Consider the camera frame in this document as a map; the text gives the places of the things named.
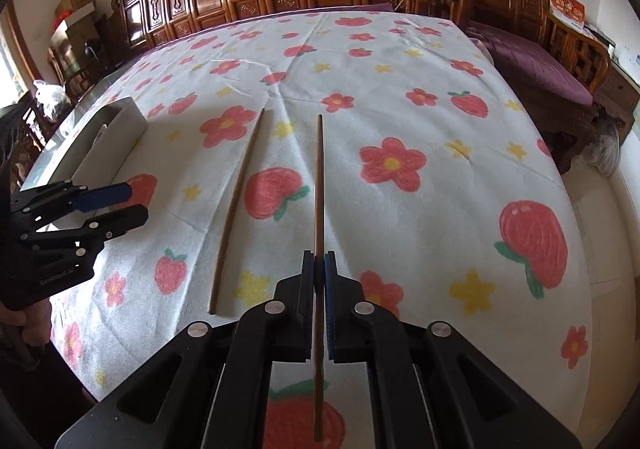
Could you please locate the wooden side table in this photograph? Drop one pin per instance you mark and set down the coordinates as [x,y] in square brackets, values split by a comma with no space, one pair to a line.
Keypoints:
[620,96]

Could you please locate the brown wooden chopstick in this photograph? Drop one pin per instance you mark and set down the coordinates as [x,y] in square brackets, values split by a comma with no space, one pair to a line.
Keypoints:
[319,189]
[240,199]

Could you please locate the clear plastic bag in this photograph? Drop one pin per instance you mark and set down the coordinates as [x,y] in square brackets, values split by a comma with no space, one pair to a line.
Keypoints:
[52,99]

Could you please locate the stack of papers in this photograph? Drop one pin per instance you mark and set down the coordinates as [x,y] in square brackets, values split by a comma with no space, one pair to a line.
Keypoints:
[600,36]

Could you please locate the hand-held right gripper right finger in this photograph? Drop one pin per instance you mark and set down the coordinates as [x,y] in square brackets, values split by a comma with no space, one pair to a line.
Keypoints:
[329,309]

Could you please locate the floral strawberry tablecloth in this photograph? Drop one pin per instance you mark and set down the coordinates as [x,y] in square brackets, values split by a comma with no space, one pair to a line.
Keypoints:
[400,94]

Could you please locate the grey metal tray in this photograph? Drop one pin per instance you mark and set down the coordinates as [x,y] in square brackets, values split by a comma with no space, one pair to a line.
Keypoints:
[120,144]

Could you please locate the red desk calendar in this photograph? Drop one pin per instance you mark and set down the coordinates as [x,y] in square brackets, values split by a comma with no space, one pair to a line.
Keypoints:
[567,6]

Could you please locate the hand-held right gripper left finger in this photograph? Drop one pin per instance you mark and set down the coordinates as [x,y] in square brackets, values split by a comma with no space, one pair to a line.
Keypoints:
[295,319]

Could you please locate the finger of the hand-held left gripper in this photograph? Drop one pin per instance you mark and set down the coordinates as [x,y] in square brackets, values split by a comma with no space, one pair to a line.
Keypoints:
[120,221]
[102,196]

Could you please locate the dark wooden chair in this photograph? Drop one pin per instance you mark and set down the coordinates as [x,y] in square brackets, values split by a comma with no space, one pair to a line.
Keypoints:
[80,64]

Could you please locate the purple sofa cushion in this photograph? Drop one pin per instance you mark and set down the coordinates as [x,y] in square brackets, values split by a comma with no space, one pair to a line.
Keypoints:
[372,7]

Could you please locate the cardboard boxes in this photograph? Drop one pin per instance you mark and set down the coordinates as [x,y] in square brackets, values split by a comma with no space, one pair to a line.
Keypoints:
[75,14]

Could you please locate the purple armchair cushion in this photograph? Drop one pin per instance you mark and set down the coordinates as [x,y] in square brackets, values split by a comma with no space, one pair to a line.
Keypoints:
[540,74]

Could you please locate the person's left hand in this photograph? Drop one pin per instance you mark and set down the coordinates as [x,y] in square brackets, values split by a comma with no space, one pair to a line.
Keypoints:
[32,326]

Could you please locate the grey fluffy mop head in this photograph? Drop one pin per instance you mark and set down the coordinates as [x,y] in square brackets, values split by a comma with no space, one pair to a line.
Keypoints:
[605,149]

